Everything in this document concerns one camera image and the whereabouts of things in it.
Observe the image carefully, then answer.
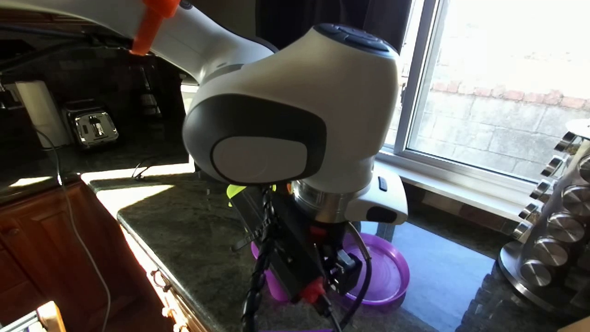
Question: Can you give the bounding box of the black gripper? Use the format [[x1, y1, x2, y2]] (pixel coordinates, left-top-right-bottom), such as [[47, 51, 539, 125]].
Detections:
[[305, 221, 373, 306]]

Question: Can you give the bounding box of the purple plastic cup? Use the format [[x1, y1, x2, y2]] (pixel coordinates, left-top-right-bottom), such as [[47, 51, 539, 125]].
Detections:
[[263, 264, 296, 308]]

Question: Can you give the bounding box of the purple plastic plate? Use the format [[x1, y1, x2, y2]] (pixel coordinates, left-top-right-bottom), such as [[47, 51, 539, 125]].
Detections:
[[338, 230, 414, 313]]

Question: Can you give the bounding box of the yellow-green plastic cup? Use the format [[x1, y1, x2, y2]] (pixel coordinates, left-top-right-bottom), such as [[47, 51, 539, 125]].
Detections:
[[224, 181, 250, 203]]

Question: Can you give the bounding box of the white framed window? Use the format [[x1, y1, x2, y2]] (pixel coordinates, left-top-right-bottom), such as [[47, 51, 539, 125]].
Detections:
[[384, 0, 590, 223]]

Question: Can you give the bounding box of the silver toaster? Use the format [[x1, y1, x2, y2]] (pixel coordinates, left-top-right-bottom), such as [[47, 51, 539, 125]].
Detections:
[[64, 105, 123, 151]]

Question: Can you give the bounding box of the wooden chair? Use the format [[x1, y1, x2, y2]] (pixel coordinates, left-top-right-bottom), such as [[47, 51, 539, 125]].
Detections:
[[0, 299, 69, 332]]

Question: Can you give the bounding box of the wooden kitchen cabinet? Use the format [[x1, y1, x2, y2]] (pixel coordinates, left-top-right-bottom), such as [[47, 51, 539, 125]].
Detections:
[[0, 177, 211, 332]]

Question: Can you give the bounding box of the white countertop appliance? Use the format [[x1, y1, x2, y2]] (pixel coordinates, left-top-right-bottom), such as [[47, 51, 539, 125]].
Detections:
[[14, 79, 71, 149]]

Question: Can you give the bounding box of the black braided cable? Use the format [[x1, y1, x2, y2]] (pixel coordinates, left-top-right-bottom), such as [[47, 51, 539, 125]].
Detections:
[[239, 182, 375, 332]]

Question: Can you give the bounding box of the thin white cable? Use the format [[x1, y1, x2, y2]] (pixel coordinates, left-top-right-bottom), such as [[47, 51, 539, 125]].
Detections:
[[34, 127, 115, 332]]

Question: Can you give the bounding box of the orange cable clip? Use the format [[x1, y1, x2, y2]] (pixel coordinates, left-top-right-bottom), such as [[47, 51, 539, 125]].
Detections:
[[130, 0, 183, 57]]

